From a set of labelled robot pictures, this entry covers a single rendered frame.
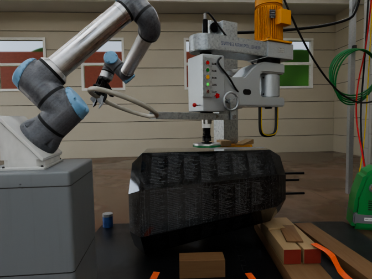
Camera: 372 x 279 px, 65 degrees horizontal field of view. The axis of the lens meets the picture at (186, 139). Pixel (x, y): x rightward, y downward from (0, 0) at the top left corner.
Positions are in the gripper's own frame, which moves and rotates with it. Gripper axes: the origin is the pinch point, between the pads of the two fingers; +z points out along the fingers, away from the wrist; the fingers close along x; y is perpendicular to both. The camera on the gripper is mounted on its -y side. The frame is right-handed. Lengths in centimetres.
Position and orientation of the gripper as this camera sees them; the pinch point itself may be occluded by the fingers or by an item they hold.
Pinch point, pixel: (97, 106)
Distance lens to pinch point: 216.9
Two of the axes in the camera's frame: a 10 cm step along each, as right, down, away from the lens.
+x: 8.3, 2.2, -5.1
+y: -4.5, -2.7, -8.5
